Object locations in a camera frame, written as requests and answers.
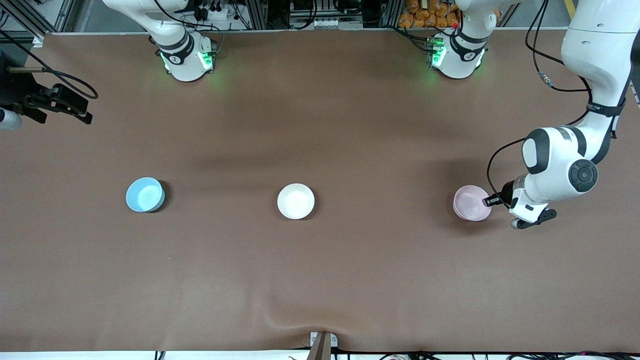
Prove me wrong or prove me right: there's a pink bowl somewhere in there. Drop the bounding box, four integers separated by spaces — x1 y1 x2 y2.
453 184 493 222

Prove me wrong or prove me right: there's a blue bowl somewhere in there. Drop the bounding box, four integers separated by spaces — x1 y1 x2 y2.
125 177 166 213

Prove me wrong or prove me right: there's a white bowl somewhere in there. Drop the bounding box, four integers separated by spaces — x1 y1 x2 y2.
277 183 316 220

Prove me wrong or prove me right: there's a white power strip with plugs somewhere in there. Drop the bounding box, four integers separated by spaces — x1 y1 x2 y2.
192 4 236 22

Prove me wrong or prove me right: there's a brown table mat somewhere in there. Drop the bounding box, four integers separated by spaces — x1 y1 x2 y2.
0 27 640 353

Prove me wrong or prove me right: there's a pile of orange objects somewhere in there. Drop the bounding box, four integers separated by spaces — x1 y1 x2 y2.
398 0 461 29

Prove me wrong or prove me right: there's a black electronics box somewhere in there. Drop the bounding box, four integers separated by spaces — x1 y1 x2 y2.
290 0 371 21

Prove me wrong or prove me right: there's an aluminium frame beam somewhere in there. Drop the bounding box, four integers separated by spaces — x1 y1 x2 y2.
0 0 76 47

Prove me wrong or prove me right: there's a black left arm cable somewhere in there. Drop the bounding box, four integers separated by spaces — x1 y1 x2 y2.
486 0 619 209

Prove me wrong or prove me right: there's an aluminium frame post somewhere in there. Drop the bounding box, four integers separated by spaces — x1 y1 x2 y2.
245 0 268 30
381 0 401 28

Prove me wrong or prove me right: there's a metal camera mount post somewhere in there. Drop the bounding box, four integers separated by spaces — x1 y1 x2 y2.
307 331 339 360

